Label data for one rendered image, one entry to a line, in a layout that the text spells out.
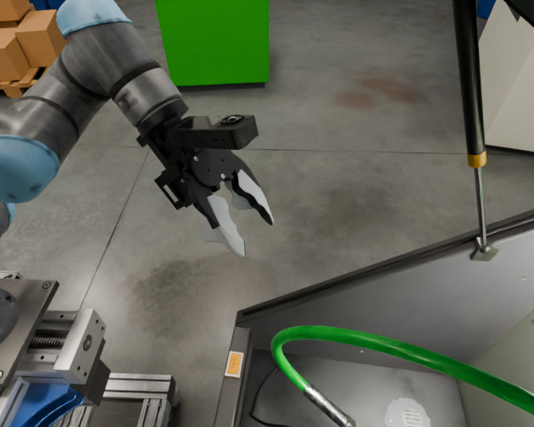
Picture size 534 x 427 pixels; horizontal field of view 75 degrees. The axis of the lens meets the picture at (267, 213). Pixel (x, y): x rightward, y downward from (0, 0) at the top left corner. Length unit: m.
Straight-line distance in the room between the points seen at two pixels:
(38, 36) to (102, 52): 3.89
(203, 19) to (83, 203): 1.86
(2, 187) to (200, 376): 1.50
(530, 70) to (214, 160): 2.78
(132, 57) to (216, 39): 3.06
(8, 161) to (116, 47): 0.17
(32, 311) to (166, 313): 1.17
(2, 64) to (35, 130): 3.85
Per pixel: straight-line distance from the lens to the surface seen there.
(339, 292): 0.68
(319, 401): 0.55
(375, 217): 2.44
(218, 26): 3.49
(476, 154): 0.47
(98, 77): 0.49
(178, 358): 1.88
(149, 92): 0.46
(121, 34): 0.49
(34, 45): 4.41
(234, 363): 0.80
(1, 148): 0.43
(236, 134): 0.39
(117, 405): 1.66
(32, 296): 0.93
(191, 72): 3.65
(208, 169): 0.45
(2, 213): 0.87
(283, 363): 0.50
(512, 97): 3.15
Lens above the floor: 1.71
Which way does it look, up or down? 47 degrees down
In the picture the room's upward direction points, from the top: straight up
